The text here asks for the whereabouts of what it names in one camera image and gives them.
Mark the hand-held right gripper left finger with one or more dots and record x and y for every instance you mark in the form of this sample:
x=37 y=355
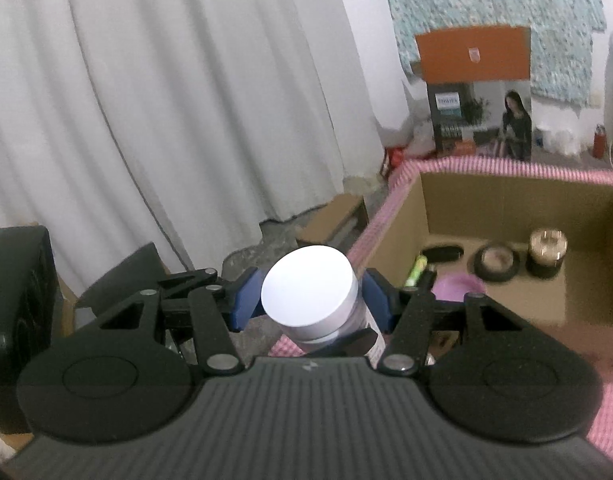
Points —
x=246 y=301

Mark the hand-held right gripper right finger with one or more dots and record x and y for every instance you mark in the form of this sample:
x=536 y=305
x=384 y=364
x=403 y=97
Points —
x=374 y=301

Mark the white capped bottle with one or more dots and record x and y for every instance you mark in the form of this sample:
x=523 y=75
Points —
x=306 y=290

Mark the brown cardboard box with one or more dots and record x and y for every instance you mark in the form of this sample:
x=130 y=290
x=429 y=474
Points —
x=486 y=205

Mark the green tube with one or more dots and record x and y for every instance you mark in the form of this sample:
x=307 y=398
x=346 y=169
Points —
x=416 y=270

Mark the black oval case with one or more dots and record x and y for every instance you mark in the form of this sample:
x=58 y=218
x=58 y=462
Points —
x=441 y=252

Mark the pink lid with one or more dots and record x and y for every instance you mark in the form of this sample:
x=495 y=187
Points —
x=456 y=287

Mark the small cardboard box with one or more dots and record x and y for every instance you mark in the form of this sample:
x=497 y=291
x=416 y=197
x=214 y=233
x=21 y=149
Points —
x=331 y=220

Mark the black round compact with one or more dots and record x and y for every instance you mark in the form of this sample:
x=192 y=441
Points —
x=481 y=266

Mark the red can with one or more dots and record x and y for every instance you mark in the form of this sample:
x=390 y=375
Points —
x=396 y=160

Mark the crumpled plastic bag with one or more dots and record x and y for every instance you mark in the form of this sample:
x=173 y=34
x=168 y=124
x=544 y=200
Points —
x=420 y=142

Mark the gold and black jar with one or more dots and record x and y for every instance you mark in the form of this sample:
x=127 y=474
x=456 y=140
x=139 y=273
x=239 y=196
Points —
x=546 y=260

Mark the pink striped blanket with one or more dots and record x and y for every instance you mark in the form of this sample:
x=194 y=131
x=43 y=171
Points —
x=586 y=345

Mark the white curtain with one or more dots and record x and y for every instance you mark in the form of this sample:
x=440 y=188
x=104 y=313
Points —
x=136 y=110

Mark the black speaker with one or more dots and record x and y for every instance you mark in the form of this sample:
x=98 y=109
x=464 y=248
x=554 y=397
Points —
x=16 y=310

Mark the white plastic container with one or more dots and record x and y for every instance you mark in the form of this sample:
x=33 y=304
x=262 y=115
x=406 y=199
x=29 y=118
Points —
x=556 y=141

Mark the orange printed product box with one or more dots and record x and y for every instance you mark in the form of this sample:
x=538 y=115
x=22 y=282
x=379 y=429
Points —
x=471 y=50

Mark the red bottle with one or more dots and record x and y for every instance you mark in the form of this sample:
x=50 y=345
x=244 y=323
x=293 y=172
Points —
x=600 y=142

